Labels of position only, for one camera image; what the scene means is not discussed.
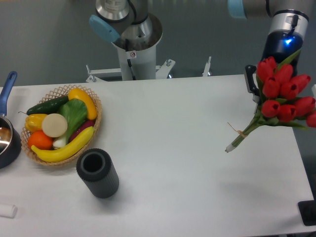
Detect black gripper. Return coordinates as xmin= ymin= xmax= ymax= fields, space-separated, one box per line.
xmin=244 ymin=32 xmax=303 ymax=102

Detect yellow banana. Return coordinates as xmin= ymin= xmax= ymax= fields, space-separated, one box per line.
xmin=31 ymin=126 xmax=94 ymax=163

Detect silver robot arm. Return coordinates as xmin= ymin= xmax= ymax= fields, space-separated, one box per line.
xmin=228 ymin=0 xmax=316 ymax=64

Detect white metal frame brackets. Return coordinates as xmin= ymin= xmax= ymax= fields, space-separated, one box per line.
xmin=85 ymin=56 xmax=212 ymax=83

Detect red tulip bouquet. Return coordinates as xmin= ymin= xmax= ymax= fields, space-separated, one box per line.
xmin=225 ymin=57 xmax=316 ymax=153

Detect yellow bell pepper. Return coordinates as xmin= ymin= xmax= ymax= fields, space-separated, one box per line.
xmin=25 ymin=114 xmax=47 ymax=133

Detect yellow squash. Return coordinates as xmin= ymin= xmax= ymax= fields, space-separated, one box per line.
xmin=68 ymin=88 xmax=97 ymax=120

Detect woven wicker basket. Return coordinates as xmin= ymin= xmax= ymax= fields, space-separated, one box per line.
xmin=21 ymin=85 xmax=102 ymax=165

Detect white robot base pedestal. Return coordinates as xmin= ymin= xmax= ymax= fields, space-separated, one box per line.
xmin=88 ymin=0 xmax=163 ymax=81

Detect dark grey ribbed vase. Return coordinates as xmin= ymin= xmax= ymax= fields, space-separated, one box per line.
xmin=76 ymin=148 xmax=119 ymax=198

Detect black device at edge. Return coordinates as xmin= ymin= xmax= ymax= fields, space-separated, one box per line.
xmin=298 ymin=200 xmax=316 ymax=226

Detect white object right edge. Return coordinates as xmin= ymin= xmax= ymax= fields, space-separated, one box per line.
xmin=312 ymin=84 xmax=316 ymax=98

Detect orange fruit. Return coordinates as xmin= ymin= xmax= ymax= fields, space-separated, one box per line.
xmin=28 ymin=131 xmax=53 ymax=150

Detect purple eggplant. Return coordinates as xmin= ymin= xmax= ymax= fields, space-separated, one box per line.
xmin=69 ymin=120 xmax=95 ymax=142

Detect blue handled saucepan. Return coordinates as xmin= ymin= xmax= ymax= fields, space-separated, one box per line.
xmin=0 ymin=71 xmax=21 ymax=169

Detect beige round disc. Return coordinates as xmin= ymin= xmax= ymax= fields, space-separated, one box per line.
xmin=42 ymin=114 xmax=68 ymax=138

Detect green lettuce leaf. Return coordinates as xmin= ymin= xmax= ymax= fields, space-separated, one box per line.
xmin=53 ymin=99 xmax=87 ymax=150

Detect green cucumber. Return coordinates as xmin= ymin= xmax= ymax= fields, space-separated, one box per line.
xmin=19 ymin=96 xmax=69 ymax=116

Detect white cylinder object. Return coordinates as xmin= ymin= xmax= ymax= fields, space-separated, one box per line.
xmin=0 ymin=203 xmax=18 ymax=219

